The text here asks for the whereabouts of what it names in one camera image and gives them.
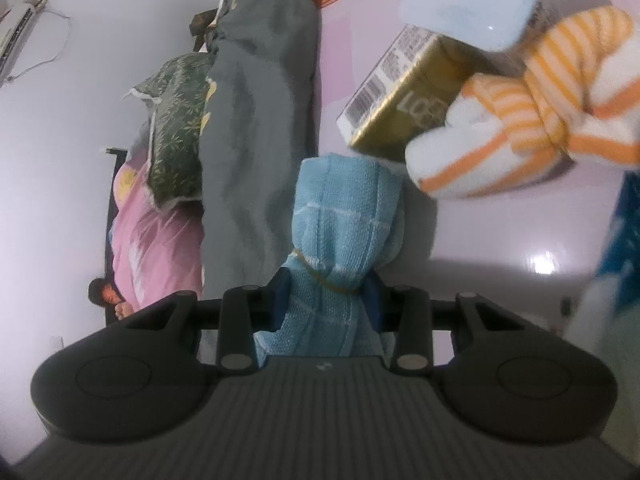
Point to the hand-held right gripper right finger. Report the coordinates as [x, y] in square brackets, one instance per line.
[372, 300]

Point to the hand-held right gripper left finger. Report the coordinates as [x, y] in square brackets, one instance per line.
[280, 290]

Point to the light blue checked towel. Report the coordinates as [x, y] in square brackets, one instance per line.
[340, 220]

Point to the orange striped towel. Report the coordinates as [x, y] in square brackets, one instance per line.
[500, 160]

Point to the white blue-print plastic bag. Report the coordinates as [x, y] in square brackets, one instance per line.
[620, 240]

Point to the pink quilt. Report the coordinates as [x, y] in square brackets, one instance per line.
[150, 250]

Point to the gold carton box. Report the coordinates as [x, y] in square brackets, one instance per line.
[390, 120]

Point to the grey blanket with yellow figures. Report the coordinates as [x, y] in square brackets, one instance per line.
[260, 110]

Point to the green patterned pillow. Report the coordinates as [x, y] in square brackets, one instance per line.
[175, 125]

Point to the white-lidded yoghurt cup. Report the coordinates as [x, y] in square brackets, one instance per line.
[475, 5]

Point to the white air conditioner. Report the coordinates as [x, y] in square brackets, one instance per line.
[15, 30]

